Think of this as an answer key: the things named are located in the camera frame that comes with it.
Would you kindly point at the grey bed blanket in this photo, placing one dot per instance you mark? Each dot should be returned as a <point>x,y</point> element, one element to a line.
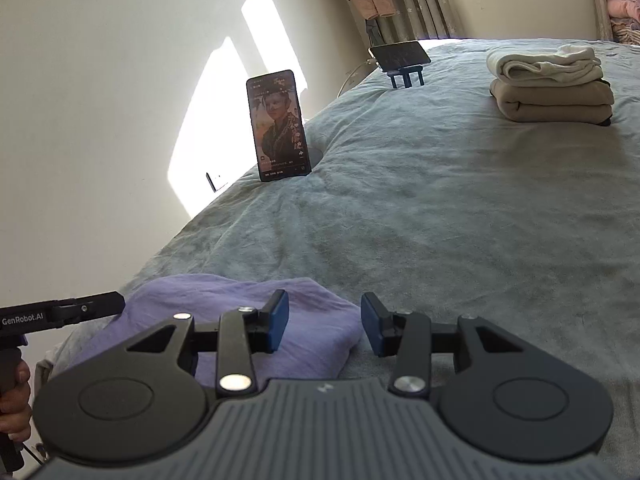
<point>450,210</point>

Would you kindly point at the grey hanging cloth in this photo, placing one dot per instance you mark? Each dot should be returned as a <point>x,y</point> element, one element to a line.
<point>373,32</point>

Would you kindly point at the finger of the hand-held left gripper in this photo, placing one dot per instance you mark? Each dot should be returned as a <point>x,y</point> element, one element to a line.
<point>95,306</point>

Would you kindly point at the upright black smartphone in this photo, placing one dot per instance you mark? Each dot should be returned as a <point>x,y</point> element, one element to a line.
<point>277,125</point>

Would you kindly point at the sideways smartphone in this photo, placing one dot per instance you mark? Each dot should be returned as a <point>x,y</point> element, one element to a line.
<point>400,56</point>

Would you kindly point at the purple long-sleeve shirt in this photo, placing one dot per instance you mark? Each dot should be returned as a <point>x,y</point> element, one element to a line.
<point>325,320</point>

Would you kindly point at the dark folded garment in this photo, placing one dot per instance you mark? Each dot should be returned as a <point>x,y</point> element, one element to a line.
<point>605,122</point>

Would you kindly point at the white folded garment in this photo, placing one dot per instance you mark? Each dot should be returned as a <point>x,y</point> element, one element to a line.
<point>540,62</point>

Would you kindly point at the striped folded bedding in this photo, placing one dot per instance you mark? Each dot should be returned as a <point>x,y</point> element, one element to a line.
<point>627,34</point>

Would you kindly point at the blue phone stand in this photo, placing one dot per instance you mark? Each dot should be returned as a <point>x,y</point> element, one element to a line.
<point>406,77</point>

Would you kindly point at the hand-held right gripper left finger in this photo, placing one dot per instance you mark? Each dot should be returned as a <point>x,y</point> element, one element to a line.
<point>279,320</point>

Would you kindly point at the beige folded garment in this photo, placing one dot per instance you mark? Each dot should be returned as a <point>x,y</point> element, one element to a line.
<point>550,102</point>

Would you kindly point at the person's left hand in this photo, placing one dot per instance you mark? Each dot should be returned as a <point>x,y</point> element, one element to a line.
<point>15,415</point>

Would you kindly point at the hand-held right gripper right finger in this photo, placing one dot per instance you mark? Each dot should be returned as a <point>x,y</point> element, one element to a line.
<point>372,322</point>

